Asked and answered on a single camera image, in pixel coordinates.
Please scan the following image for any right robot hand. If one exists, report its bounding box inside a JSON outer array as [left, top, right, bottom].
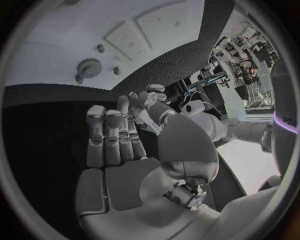
[[73, 95, 224, 240]]

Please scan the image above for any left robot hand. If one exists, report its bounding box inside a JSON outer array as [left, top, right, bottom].
[[127, 83, 177, 136]]

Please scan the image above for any white task board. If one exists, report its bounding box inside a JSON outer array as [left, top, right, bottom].
[[4, 0, 208, 91]]

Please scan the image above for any grey gear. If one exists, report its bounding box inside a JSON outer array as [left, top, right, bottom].
[[76, 58, 104, 79]]

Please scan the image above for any cluttered workshop desk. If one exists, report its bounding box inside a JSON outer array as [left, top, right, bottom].
[[207, 18, 280, 113]]

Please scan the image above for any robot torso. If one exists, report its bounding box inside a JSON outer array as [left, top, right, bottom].
[[259, 56, 300, 179]]

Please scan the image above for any white cable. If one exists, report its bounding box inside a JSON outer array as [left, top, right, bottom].
[[188, 91, 227, 118]]

